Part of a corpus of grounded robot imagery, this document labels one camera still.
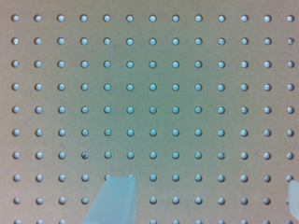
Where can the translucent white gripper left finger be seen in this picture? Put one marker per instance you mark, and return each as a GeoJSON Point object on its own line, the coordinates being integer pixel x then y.
{"type": "Point", "coordinates": [115, 202]}

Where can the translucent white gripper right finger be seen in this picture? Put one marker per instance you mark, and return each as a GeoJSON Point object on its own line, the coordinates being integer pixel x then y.
{"type": "Point", "coordinates": [294, 198]}

